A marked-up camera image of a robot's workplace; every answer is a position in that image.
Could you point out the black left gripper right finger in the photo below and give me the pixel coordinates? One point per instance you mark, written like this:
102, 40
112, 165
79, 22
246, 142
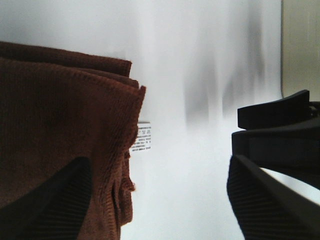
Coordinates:
266, 209

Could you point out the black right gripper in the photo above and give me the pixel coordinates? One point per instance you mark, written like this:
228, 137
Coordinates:
282, 136

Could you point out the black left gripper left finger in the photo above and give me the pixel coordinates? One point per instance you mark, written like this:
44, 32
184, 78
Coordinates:
53, 211

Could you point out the brown square towel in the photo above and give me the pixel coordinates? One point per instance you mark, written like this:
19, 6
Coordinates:
58, 105

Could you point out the beige plastic bin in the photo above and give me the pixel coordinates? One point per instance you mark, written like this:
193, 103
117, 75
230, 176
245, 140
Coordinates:
300, 47

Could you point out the white towel care label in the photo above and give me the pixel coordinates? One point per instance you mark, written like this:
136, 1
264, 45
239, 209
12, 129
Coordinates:
143, 138

